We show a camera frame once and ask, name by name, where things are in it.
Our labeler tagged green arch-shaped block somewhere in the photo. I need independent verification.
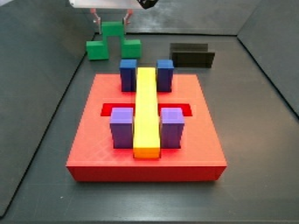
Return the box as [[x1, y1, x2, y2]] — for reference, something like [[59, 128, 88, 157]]
[[85, 22, 141, 60]]

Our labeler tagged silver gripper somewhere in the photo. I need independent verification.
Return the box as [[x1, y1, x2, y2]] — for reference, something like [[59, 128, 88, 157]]
[[69, 0, 159, 25]]

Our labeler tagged purple post block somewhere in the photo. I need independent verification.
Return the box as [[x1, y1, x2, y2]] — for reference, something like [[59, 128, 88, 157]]
[[160, 108, 184, 149], [109, 108, 133, 149]]

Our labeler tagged red board base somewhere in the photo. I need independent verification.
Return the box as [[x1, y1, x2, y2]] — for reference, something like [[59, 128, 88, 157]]
[[67, 74, 227, 182]]

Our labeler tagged yellow long bar block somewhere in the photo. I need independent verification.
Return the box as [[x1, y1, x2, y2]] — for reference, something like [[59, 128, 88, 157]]
[[133, 67, 160, 158]]

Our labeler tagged black angled bracket holder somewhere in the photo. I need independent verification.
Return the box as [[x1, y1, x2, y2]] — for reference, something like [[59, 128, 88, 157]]
[[170, 43, 215, 68]]

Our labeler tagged blue post block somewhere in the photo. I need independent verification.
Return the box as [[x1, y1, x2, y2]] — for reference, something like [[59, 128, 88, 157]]
[[119, 59, 136, 92], [156, 59, 174, 92]]

